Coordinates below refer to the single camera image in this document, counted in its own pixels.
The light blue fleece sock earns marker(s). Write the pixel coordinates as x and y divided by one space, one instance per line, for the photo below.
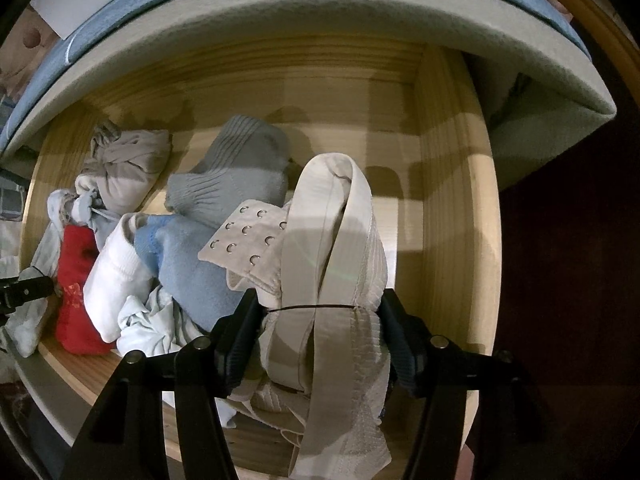
190 270

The grey ribbed sock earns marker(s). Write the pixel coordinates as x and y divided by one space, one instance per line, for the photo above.
235 170

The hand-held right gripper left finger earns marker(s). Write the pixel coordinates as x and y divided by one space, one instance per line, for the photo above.
240 332

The red underwear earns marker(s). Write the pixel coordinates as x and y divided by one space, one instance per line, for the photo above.
75 280

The wooden drawer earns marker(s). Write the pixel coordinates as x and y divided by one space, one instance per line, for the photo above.
395 210

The white paper sheet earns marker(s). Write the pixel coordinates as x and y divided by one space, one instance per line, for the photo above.
70 10

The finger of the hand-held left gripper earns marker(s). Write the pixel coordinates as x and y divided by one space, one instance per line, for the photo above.
27 291

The beige bra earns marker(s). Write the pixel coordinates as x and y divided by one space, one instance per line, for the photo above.
325 270

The taupe knotted stockings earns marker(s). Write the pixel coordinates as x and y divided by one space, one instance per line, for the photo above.
130 170

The yellow wooden rail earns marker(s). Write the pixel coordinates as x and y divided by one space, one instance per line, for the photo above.
585 5

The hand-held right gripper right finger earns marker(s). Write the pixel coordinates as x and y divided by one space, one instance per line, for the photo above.
400 342

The white terry sock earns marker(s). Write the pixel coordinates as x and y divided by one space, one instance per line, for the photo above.
115 280

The grey plaid cloth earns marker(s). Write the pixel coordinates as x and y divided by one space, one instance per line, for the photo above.
12 195

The pale blue striped garment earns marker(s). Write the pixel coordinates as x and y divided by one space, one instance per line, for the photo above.
150 325

